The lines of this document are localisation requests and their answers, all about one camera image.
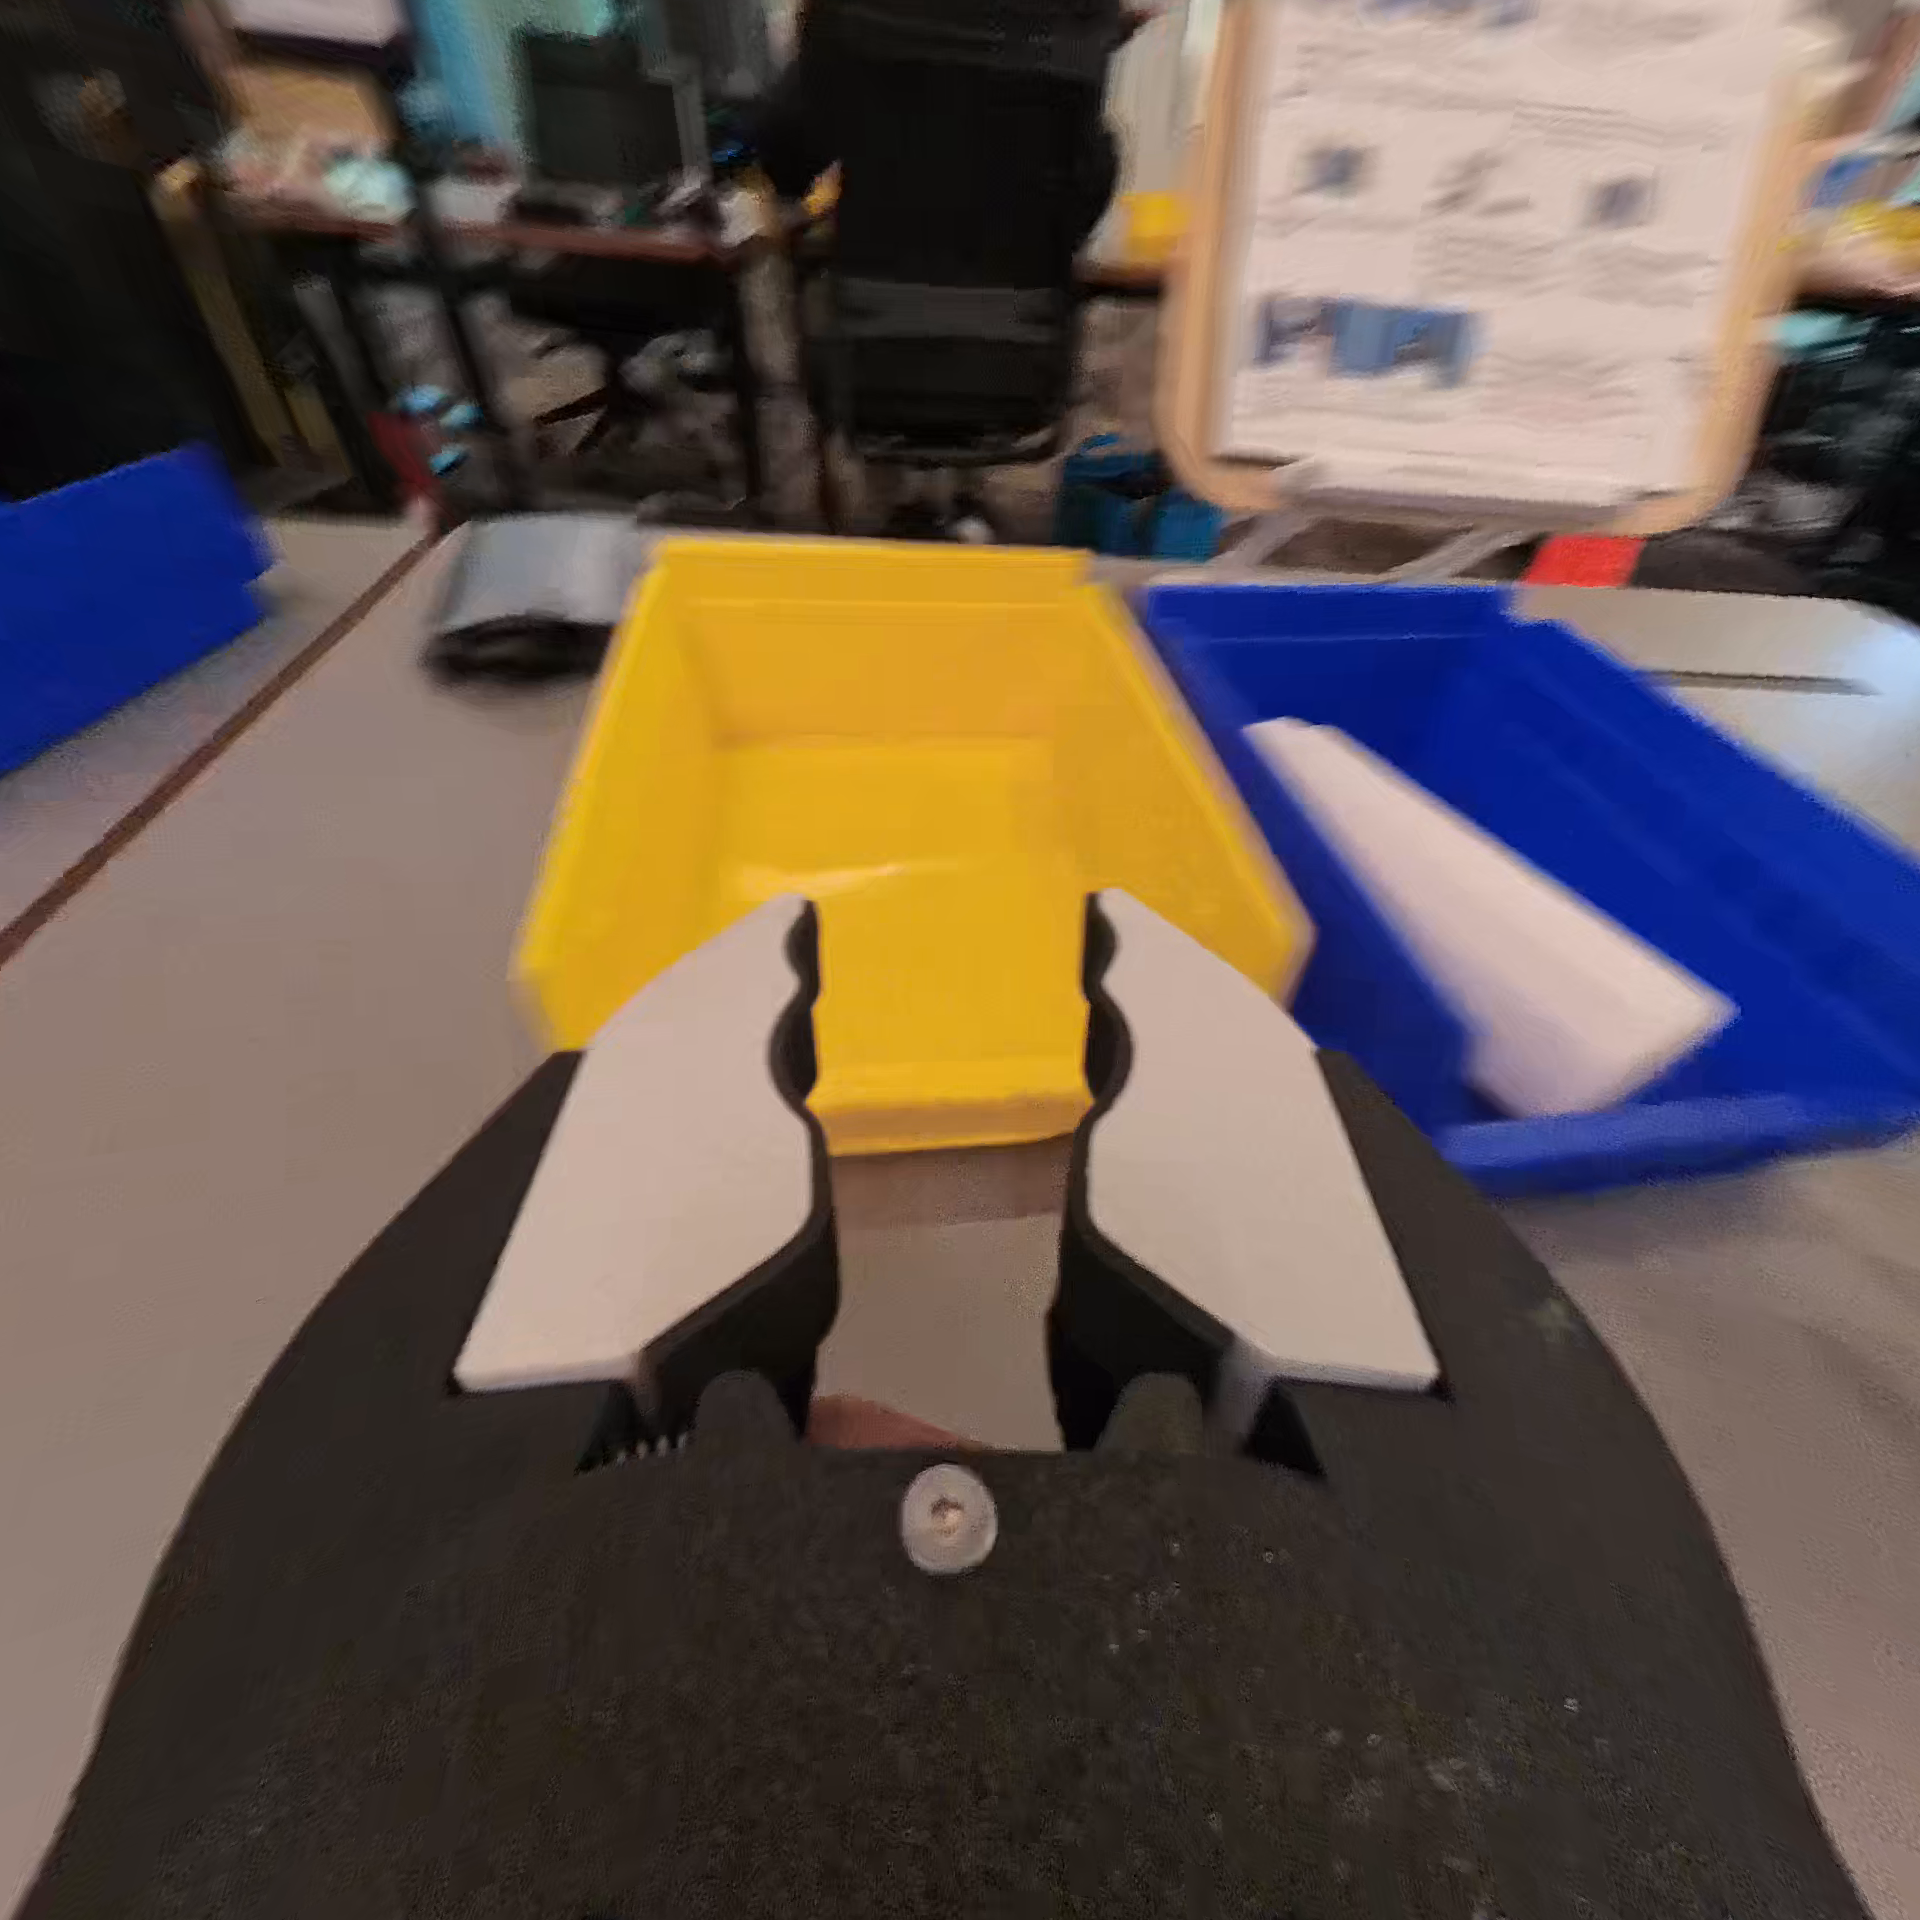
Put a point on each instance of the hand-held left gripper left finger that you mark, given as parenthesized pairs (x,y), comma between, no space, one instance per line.
(645,1184)

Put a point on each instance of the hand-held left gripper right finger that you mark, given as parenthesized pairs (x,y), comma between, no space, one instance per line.
(1244,1184)

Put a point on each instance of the white plastic bottle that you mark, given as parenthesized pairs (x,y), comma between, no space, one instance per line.
(1500,932)

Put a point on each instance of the yellow plastic bin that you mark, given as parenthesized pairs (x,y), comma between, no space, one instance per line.
(902,675)

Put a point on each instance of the blue plastic bin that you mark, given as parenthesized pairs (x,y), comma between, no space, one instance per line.
(105,600)
(1651,781)

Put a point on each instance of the grey zip pouch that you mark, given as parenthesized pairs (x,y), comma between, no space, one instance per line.
(525,594)

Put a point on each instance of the blue bag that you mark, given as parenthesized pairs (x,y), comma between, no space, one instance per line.
(1126,503)

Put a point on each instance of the orange traffic cone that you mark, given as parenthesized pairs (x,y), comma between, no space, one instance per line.
(1583,562)

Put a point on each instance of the wooden instruction board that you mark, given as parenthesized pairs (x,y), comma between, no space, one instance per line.
(1195,375)

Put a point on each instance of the stack of yellow bins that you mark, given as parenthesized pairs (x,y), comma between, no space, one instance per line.
(1153,224)

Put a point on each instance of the printed instruction sheet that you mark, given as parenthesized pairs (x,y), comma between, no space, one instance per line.
(1500,224)

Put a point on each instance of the black office chair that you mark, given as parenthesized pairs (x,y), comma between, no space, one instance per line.
(960,224)

